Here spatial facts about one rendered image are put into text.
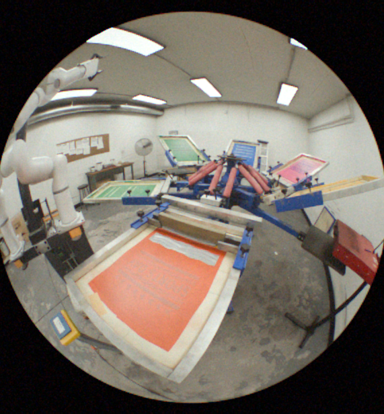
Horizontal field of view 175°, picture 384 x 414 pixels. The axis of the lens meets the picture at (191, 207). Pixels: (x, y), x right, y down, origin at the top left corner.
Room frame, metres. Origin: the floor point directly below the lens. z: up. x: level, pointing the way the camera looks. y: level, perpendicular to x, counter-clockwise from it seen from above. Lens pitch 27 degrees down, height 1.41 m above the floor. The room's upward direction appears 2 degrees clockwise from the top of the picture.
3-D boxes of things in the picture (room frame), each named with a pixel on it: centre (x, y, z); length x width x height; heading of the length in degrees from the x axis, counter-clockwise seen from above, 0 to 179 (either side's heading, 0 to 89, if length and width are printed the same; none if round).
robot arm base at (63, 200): (0.38, 0.59, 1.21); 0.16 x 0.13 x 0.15; 52
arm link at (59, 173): (0.36, 0.58, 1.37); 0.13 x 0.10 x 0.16; 110
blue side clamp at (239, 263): (0.46, -0.25, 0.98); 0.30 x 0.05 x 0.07; 154
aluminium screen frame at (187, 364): (0.36, 0.10, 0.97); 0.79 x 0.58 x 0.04; 154
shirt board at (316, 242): (0.75, -0.74, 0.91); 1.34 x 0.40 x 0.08; 34
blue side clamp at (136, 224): (0.70, 0.24, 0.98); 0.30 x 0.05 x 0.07; 154
